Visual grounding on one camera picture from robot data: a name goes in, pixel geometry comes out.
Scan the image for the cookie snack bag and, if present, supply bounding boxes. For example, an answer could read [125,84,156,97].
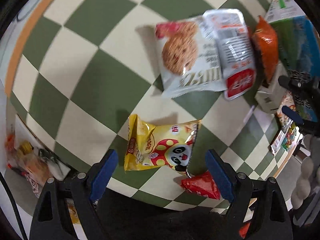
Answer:
[155,16,226,98]

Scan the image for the bin of snacks under table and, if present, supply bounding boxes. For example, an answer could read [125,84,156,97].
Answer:
[4,114,71,197]

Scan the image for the orange snack bag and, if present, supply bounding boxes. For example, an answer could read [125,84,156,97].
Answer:
[252,15,279,85]

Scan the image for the long red white wrapper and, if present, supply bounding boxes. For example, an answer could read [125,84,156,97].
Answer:
[270,120,293,156]

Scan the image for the white red sauce packet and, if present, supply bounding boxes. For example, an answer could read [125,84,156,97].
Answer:
[203,9,256,100]

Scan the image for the yellow panda snack bag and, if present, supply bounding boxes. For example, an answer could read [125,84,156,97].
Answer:
[124,114,201,175]

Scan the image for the red triangular snack bag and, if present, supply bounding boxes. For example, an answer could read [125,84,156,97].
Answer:
[181,171,221,200]

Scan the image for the operator's dark fleece clothing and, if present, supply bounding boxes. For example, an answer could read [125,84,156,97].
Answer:
[96,189,235,239]

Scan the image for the green gumball candy bag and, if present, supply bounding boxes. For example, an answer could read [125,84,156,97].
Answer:
[281,122,297,151]

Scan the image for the white snack pack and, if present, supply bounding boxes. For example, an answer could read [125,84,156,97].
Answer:
[254,61,288,114]

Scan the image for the open cardboard box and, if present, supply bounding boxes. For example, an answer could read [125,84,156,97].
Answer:
[264,0,320,123]

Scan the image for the red panda snack bag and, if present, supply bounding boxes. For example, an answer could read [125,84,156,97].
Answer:
[276,90,297,127]

